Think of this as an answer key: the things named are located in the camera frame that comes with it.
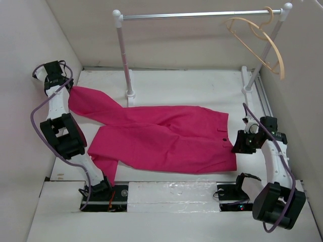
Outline beige wooden hanger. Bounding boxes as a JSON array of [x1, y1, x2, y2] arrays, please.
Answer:
[[223, 7, 285, 80]]

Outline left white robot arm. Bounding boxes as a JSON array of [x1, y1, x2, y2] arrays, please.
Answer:
[[40, 61, 113, 200]]

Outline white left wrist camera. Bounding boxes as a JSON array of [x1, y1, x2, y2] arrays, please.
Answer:
[[32, 67, 47, 82]]

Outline white clothes rack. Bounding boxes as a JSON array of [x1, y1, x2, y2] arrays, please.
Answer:
[[112, 1, 293, 107]]

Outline pink trousers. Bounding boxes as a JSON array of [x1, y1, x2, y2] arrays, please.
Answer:
[[69, 87, 237, 182]]

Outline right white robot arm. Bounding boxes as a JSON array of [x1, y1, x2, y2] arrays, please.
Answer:
[[231, 115, 306, 230]]

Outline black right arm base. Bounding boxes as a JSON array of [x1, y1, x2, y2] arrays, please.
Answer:
[[213, 173, 255, 212]]

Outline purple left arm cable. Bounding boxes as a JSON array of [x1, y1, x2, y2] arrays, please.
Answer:
[[30, 60, 93, 211]]

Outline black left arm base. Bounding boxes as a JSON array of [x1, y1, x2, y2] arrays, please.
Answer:
[[79, 184, 129, 212]]

